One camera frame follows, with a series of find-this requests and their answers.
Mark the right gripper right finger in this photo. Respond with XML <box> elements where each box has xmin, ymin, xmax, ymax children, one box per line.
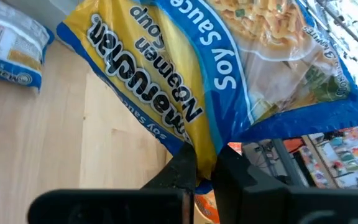
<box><xmin>211</xmin><ymin>145</ymin><xmax>358</xmax><ymax>224</ymax></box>

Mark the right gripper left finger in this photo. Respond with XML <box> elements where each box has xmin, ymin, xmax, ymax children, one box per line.
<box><xmin>27</xmin><ymin>142</ymin><xmax>198</xmax><ymax>224</ymax></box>

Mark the orange Maruchan noodle pack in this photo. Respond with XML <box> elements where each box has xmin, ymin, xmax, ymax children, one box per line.
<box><xmin>194</xmin><ymin>189</ymin><xmax>221</xmax><ymax>224</ymax></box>

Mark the blue Maruchan noodle pack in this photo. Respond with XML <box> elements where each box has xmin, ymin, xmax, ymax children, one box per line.
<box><xmin>0</xmin><ymin>0</ymin><xmax>55</xmax><ymax>94</ymax></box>
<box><xmin>56</xmin><ymin>0</ymin><xmax>358</xmax><ymax>187</ymax></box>

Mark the colourful patterned box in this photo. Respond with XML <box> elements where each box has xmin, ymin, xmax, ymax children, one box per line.
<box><xmin>303</xmin><ymin>123</ymin><xmax>358</xmax><ymax>190</ymax></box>

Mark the black aluminium table frame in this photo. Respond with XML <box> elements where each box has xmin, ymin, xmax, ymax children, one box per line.
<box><xmin>270</xmin><ymin>138</ymin><xmax>306</xmax><ymax>187</ymax></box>

